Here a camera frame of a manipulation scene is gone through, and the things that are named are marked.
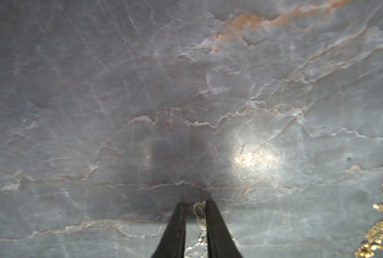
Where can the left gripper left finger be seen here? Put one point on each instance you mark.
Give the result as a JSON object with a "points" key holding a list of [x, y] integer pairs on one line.
{"points": [[172, 243]]}

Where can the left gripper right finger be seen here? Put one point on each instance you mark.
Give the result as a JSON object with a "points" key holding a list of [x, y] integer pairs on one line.
{"points": [[220, 242]]}

